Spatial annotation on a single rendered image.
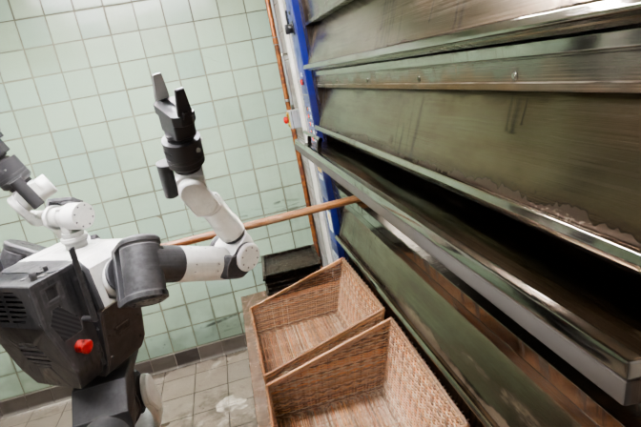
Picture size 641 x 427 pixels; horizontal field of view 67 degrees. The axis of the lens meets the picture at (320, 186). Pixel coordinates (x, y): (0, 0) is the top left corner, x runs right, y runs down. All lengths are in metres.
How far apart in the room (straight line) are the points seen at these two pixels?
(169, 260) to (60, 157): 2.04
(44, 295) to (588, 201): 1.03
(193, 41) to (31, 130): 1.03
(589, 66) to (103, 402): 1.21
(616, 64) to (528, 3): 0.15
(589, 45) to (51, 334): 1.11
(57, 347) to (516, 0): 1.09
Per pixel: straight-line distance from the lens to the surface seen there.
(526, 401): 1.09
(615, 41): 0.63
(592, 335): 0.54
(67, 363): 1.26
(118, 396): 1.36
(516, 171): 0.81
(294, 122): 2.70
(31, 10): 3.17
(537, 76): 0.75
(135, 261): 1.16
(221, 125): 3.02
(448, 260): 0.77
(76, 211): 1.30
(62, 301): 1.23
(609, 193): 0.67
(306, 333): 2.26
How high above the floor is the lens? 1.72
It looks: 14 degrees down
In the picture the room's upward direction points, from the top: 11 degrees counter-clockwise
